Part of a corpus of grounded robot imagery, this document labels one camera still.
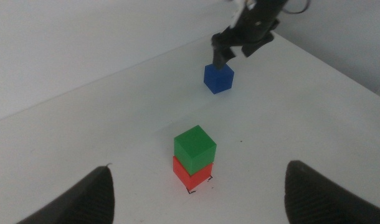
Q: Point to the green cube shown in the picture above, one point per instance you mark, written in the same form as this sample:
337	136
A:
194	149

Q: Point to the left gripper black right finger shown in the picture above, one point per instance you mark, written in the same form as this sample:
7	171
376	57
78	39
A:
311	199

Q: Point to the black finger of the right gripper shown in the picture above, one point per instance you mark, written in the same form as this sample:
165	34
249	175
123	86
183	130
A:
255	46
222	49

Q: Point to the blue cube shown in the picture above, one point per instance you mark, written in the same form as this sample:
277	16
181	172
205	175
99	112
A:
219	79

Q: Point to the red cube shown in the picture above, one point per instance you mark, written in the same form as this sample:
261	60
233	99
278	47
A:
193	180

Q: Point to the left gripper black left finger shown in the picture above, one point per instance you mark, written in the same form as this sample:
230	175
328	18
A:
90	199

